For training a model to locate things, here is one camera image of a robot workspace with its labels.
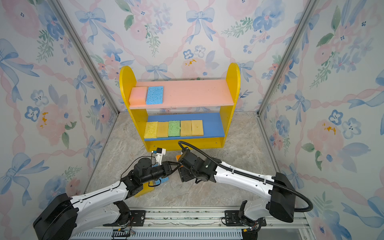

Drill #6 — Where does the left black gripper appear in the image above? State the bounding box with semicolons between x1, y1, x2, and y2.
141;161;180;186

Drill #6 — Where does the blue sponge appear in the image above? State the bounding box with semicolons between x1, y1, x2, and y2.
146;86;164;105
155;177;169;185

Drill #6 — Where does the yellow sponge with green back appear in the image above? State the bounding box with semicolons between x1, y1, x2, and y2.
157;122;169;138

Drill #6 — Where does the pale yellow sponge underneath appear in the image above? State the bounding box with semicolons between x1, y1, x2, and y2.
180;120;192;137

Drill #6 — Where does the small yellow sponge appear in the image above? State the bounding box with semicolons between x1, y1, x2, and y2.
191;120;204;137

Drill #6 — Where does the thick yellow sponge front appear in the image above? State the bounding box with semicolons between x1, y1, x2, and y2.
135;183;155;198

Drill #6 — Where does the bright yellow cellulose sponge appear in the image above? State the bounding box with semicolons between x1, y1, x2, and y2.
144;122;158;139

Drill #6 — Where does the yellow pink blue toy shelf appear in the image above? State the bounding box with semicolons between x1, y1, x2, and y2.
120;63;241;152

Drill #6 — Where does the pink orange sponge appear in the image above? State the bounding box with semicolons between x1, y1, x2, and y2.
129;87;148;106

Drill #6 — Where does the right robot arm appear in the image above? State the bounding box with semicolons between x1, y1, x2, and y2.
178;150;296;227

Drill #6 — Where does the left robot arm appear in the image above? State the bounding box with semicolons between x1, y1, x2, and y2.
33;158;181;240

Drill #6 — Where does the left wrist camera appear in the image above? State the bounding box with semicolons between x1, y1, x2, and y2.
152;148;167;165

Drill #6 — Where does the aluminium mounting rail frame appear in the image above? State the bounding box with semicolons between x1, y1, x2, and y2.
71;206;315;240

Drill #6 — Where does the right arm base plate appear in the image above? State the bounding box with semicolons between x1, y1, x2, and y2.
222;210;267;228

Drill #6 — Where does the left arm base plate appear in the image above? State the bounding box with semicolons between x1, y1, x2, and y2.
103;210;147;227

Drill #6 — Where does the left corner aluminium post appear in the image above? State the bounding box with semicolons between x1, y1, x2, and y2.
48;0;120;115

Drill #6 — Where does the corner aluminium post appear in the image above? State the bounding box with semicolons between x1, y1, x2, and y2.
48;0;120;115
258;0;319;118

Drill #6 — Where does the right corner aluminium post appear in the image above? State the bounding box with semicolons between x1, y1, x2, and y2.
258;0;319;118

